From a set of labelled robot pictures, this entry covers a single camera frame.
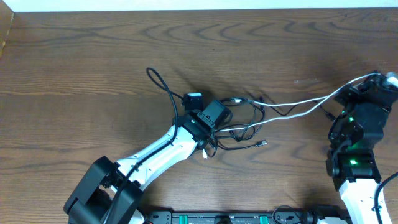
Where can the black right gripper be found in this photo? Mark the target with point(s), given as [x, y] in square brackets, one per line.
[351, 92]

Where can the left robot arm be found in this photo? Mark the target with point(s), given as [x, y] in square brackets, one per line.
[110, 192]

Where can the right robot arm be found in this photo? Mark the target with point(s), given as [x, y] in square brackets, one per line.
[355, 132]

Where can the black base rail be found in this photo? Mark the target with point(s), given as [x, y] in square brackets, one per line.
[283, 214]

